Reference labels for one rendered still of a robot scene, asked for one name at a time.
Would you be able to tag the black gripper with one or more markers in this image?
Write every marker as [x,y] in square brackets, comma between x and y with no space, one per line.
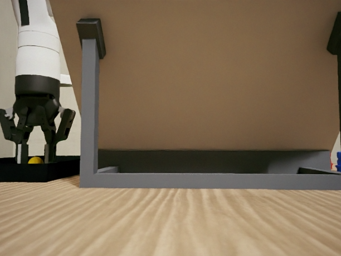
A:
[37,104]

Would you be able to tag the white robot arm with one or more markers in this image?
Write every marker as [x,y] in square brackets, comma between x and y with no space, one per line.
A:
[38,46]

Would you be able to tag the blue plug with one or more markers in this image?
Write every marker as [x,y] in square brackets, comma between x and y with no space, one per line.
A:
[338,166]

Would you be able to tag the yellow ball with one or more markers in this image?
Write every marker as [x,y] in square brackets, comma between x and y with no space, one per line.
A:
[35,160]

